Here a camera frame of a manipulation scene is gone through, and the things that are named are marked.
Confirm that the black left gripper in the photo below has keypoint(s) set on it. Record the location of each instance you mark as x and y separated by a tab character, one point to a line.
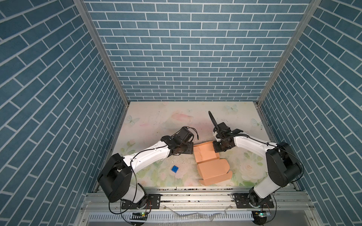
190	148

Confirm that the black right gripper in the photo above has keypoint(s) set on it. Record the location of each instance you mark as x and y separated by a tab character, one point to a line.
216	149

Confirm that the pink cardboard paper box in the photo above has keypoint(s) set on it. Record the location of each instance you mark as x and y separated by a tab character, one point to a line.
210	166

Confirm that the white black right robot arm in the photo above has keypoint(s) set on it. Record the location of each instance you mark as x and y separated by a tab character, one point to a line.
282	164

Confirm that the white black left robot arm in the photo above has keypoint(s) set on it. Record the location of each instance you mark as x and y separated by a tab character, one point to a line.
118	177

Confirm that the small blue cube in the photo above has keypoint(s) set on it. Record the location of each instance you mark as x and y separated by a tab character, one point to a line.
174	169

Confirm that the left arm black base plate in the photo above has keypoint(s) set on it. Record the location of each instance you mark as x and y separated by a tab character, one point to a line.
150	201

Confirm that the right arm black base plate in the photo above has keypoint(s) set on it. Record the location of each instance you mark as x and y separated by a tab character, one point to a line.
245	201

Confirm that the white ventilated cable duct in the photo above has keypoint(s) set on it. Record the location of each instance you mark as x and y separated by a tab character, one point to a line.
171	217

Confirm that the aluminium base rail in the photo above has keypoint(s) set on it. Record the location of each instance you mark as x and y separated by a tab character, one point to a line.
291	207

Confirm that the aluminium corner frame post left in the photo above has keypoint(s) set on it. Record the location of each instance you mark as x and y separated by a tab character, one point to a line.
84	13

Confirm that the aluminium corner frame post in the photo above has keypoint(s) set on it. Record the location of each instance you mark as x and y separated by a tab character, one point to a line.
309	12
84	13

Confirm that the aluminium corner frame post right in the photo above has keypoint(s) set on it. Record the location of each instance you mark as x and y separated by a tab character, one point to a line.
309	12

